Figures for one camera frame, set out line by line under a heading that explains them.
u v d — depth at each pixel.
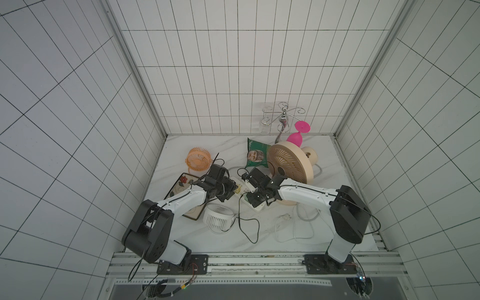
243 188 0.91
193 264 0.72
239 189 0.88
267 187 0.64
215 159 1.08
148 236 0.43
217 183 0.70
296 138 0.92
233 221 0.81
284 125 0.92
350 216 0.45
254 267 0.73
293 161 0.70
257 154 1.00
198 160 0.96
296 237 0.79
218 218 0.78
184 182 0.96
